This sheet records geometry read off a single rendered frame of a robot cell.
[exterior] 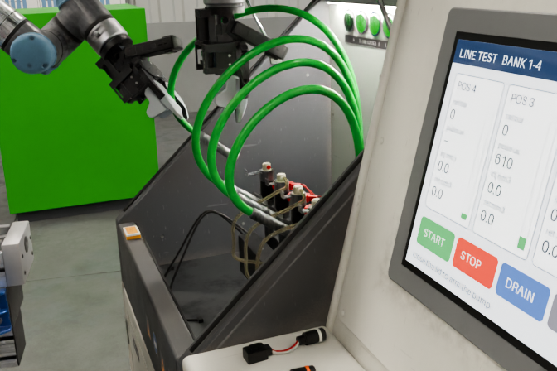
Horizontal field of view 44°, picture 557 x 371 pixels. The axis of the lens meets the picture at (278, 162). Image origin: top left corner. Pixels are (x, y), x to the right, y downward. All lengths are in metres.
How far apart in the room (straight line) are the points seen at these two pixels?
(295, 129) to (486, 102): 0.95
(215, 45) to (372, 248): 0.48
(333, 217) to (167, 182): 0.68
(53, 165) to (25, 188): 0.22
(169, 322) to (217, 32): 0.50
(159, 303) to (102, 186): 3.39
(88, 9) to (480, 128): 0.92
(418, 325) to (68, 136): 3.79
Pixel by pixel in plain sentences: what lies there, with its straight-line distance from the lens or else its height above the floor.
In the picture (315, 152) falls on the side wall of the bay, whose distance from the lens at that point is 1.70.
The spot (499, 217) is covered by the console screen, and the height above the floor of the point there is 1.24.
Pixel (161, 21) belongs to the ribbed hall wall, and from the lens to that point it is 7.63.
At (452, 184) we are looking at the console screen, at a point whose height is 1.25.
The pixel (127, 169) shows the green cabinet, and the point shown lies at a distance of 4.57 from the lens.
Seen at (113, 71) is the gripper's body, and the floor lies 1.31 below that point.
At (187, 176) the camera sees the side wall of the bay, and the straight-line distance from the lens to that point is 1.61.
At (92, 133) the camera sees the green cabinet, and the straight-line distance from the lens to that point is 4.49.
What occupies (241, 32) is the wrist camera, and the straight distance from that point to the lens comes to 1.24.
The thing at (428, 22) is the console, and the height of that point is 1.42.
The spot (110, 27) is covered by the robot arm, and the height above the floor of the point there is 1.39.
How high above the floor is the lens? 1.49
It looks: 16 degrees down
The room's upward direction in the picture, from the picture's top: 2 degrees counter-clockwise
